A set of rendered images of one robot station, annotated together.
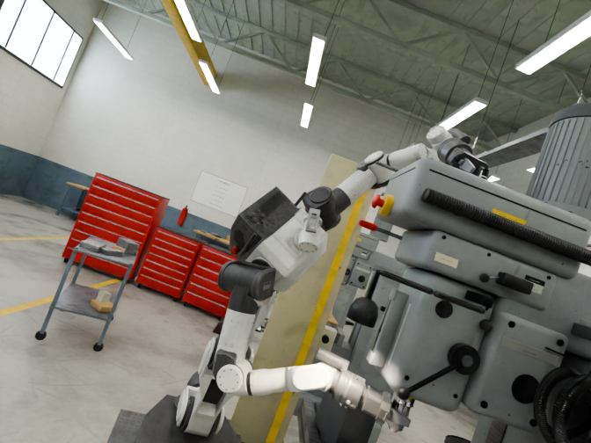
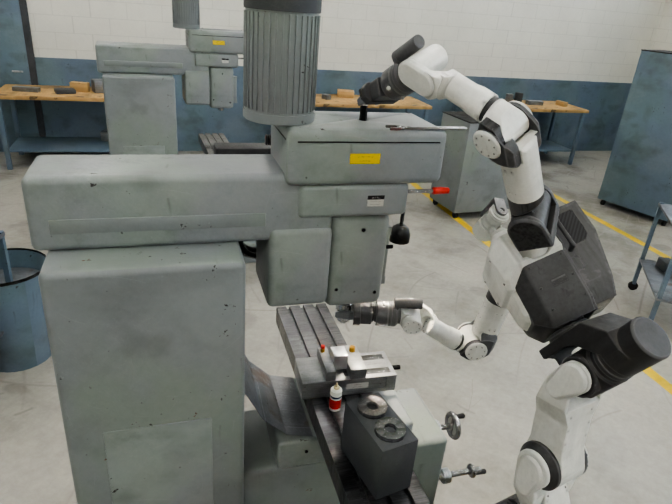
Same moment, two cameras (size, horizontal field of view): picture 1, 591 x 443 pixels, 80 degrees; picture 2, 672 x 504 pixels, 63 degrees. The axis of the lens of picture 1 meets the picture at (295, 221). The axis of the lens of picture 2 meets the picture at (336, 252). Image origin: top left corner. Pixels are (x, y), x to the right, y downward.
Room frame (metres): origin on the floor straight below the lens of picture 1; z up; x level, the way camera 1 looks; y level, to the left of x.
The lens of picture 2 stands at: (2.52, -0.97, 2.22)
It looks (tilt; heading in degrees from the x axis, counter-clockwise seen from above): 25 degrees down; 163
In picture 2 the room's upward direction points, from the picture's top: 5 degrees clockwise
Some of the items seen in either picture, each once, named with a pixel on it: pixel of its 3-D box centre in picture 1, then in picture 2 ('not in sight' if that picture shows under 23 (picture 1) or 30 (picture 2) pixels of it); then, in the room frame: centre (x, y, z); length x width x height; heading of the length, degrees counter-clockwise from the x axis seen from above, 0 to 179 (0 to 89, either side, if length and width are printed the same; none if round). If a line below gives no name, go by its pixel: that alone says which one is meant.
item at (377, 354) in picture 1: (387, 327); (380, 253); (0.98, -0.34, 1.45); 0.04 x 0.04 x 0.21; 1
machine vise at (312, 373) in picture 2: not in sight; (345, 369); (0.97, -0.42, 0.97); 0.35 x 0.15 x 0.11; 89
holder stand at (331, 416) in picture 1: (344, 415); (377, 442); (1.38, -0.44, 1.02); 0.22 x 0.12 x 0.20; 12
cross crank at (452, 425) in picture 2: not in sight; (445, 426); (0.97, 0.05, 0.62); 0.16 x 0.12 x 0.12; 91
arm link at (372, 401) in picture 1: (366, 398); (370, 313); (1.01, -0.36, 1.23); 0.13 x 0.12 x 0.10; 164
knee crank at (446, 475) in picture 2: not in sight; (462, 472); (1.11, 0.08, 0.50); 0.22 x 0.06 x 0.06; 91
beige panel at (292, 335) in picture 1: (304, 302); not in sight; (2.73, -0.29, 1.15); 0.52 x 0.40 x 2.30; 91
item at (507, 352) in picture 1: (492, 357); (291, 251); (0.98, -0.65, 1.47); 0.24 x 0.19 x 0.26; 1
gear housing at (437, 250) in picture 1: (467, 266); (343, 187); (0.98, -0.49, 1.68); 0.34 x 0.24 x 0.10; 91
